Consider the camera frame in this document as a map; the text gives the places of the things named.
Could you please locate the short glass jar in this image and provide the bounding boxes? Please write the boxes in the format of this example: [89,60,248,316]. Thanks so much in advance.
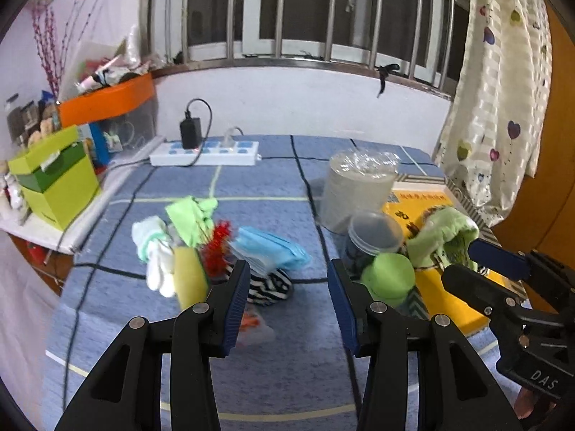
[22,101,39,132]

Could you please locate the yellow book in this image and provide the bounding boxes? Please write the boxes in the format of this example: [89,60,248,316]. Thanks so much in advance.
[382,184,526,337]

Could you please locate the person's right hand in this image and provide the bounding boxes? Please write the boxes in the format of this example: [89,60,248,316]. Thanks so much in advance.
[513,386,558,431]

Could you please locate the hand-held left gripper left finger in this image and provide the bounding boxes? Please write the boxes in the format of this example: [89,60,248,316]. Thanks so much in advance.
[54,259,251,431]

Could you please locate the yellow sponge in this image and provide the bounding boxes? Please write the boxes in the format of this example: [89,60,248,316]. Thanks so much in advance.
[173,246,211,310]

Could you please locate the brown wooden door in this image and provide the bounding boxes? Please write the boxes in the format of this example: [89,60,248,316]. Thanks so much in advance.
[494,4,575,261]

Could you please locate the blue carton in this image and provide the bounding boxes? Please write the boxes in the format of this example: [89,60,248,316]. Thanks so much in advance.
[89,121,111,165]

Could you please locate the large clear plastic container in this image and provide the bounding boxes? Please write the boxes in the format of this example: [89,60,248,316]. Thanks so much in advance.
[320,150,400,234]

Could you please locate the tall glass jar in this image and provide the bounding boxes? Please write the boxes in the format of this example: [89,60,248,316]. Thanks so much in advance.
[5,94,24,141]

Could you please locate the red tassel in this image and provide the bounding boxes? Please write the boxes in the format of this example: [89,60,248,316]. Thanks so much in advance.
[200,221,237,277]

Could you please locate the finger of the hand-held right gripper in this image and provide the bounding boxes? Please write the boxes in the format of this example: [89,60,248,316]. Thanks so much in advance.
[441,264,562,325]
[467,239,575,311]

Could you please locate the green round lid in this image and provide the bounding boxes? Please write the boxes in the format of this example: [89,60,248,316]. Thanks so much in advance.
[359,252,416,308]

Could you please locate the heart-print curtain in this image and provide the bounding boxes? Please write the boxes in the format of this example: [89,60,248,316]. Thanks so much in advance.
[433,0,553,227]

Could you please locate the black white striped sock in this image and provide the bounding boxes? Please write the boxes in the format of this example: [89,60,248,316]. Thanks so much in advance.
[245,267,295,308]

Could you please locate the small clear plastic jar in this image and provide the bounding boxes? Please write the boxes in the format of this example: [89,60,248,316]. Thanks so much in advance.
[346,211,405,279]

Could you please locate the blue face mask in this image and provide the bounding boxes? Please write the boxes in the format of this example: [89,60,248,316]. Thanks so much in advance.
[229,227,312,274]

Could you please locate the white sock bundle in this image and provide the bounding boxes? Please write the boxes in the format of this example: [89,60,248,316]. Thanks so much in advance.
[132,216,177,298]

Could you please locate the pink flower branches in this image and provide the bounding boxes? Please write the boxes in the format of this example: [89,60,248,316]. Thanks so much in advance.
[29,0,118,99]

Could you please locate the white figurine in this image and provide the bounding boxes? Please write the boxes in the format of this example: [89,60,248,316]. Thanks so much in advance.
[0,174,24,211]

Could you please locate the blue checked blanket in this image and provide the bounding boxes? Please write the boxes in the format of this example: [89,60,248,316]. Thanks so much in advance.
[42,135,526,431]

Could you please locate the metal window grille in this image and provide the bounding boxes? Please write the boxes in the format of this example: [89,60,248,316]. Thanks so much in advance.
[139,0,472,99]

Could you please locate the wooden side cabinet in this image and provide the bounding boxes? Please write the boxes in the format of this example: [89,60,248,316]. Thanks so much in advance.
[9,231,73,297]

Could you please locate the white table cover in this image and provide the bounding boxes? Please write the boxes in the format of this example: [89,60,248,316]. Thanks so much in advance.
[0,135,167,253]

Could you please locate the green cardboard box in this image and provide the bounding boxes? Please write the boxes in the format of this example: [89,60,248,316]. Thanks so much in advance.
[8,126,100,231]

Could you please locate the light green cloth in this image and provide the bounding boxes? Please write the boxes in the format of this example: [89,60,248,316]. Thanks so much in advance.
[165,196,219,249]

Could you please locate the black charger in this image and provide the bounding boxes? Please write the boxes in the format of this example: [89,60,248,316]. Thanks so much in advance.
[180,118,202,149]

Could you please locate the clear plastic bag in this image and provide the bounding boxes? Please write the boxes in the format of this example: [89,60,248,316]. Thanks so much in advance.
[236,305,276,346]

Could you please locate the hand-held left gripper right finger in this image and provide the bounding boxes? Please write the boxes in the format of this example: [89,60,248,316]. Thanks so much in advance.
[327,258,524,431]

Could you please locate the black strap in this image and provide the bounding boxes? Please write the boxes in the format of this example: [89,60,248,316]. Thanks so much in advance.
[375,64,400,98]

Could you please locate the orange-lidded clear storage container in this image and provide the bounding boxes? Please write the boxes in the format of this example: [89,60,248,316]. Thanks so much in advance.
[58,73,158,162]

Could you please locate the beige plush toy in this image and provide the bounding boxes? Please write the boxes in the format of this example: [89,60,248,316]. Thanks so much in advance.
[27,119,53,145]

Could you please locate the white power strip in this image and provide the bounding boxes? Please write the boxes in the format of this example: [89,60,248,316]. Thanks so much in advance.
[149,140,262,167]

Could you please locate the green fuzzy towel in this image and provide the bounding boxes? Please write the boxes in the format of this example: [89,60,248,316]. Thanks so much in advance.
[406,205,480,274]

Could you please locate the black cable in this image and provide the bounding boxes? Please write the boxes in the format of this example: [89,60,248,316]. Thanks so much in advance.
[56,98,213,252]

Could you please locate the pile of plastic packets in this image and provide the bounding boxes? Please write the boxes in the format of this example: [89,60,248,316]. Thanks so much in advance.
[63,27,153,95]

